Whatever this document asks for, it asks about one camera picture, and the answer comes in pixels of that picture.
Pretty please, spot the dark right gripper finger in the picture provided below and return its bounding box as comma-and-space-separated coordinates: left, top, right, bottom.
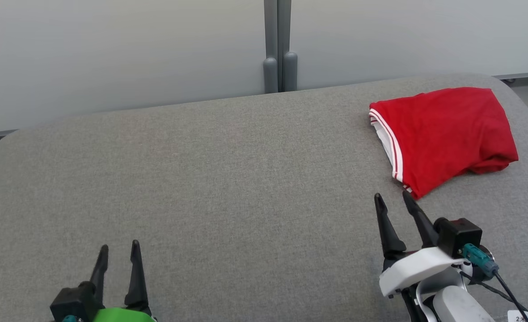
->
402, 191, 439, 248
374, 193, 407, 259

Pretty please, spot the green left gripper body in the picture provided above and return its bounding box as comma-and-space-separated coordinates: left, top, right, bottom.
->
92, 306, 157, 322

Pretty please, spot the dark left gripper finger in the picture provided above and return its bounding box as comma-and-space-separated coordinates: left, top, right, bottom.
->
124, 240, 151, 312
89, 245, 109, 294

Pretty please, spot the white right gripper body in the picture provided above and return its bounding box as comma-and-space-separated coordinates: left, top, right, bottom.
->
379, 247, 466, 298

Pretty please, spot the red and white jersey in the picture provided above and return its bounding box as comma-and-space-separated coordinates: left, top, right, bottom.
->
369, 87, 518, 200

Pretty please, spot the black cable with teal connector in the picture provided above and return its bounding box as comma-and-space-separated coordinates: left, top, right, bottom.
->
460, 243, 528, 322

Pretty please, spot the grey double partition post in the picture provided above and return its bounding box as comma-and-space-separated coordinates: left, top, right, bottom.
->
263, 0, 299, 93

